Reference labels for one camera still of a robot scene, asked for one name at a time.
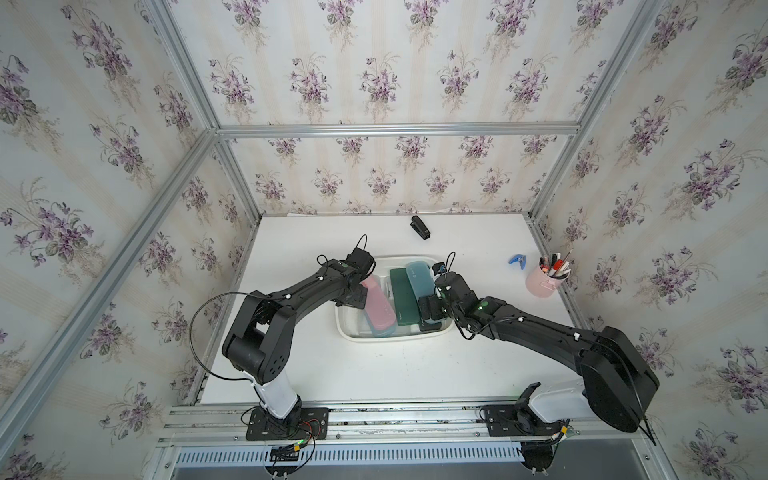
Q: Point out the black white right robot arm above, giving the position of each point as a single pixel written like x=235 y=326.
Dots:
x=618 y=384

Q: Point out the pink pencil case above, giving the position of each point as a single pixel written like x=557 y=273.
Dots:
x=378 y=309

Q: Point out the teal pencil case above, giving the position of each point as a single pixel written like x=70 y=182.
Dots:
x=385 y=332
x=420 y=278

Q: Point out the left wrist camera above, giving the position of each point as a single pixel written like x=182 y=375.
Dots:
x=362 y=261

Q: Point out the pink pen cup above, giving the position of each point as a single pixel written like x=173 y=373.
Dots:
x=540 y=284

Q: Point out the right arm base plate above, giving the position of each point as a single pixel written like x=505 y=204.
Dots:
x=510 y=420

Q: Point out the dark green pencil case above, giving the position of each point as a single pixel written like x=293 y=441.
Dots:
x=405 y=302

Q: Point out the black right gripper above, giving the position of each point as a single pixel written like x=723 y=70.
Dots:
x=430 y=305

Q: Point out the black pencil case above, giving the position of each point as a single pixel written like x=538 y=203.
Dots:
x=430 y=326

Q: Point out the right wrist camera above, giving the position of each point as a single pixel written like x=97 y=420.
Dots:
x=439 y=268

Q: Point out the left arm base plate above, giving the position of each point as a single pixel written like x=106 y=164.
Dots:
x=301 y=424

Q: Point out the white plastic storage box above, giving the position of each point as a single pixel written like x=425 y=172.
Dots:
x=353 y=325

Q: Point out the blue staple remover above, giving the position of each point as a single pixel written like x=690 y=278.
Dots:
x=520 y=260

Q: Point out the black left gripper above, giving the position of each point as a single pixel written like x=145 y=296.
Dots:
x=359 y=299

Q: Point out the pens in cup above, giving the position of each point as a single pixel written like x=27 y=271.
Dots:
x=556 y=265

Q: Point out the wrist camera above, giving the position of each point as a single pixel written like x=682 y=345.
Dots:
x=362 y=261
x=439 y=268

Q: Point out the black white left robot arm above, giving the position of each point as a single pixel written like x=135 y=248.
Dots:
x=259 y=341

